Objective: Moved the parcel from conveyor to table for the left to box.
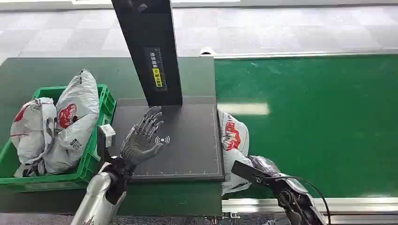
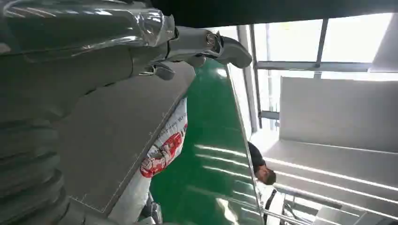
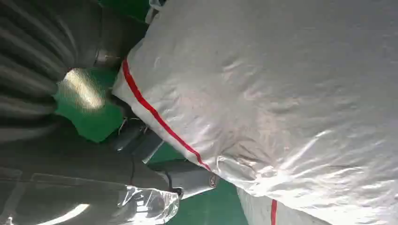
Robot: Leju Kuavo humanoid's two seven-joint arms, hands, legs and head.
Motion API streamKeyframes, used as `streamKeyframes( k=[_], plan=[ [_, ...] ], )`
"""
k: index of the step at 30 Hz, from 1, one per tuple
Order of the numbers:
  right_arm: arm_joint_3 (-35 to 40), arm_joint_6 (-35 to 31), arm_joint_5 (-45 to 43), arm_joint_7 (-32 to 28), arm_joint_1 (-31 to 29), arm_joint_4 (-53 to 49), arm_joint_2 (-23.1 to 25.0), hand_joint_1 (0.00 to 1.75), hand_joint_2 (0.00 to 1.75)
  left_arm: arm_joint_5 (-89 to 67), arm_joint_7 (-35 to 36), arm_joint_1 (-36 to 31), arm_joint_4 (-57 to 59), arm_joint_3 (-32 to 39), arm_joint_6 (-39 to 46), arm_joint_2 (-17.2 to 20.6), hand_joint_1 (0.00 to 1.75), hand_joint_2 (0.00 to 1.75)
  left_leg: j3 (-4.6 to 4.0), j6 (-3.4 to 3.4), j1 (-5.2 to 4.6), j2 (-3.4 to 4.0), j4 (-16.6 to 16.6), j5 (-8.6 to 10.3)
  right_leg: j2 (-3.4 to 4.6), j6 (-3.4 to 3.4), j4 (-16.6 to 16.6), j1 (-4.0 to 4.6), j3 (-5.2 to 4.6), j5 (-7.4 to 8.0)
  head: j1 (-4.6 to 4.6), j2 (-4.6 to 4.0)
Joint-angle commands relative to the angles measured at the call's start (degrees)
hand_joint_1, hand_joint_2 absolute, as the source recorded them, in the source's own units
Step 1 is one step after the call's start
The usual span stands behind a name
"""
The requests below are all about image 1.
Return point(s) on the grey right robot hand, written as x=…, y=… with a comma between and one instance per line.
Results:
x=264, y=164

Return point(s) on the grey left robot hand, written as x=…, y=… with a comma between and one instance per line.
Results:
x=138, y=146

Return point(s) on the grey parcel bag red print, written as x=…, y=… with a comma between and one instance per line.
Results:
x=233, y=139

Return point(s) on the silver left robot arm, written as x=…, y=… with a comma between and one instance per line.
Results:
x=96, y=198

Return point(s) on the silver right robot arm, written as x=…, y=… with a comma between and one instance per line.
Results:
x=295, y=202

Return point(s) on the green plastic crate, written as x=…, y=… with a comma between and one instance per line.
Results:
x=93, y=155

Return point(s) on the black scanner stand with base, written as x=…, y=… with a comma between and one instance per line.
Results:
x=186, y=139

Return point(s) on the green conveyor belt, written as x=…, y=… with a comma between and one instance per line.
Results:
x=311, y=124

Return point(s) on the large grey parcel bag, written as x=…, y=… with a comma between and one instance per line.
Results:
x=77, y=124

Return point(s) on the small grey parcel bag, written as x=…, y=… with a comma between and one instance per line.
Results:
x=29, y=133

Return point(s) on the dark right wrist camera box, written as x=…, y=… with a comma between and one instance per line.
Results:
x=247, y=172

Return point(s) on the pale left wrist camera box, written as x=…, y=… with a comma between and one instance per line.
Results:
x=107, y=135

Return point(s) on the aluminium conveyor frame rail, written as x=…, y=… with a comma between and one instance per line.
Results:
x=295, y=54
x=342, y=206

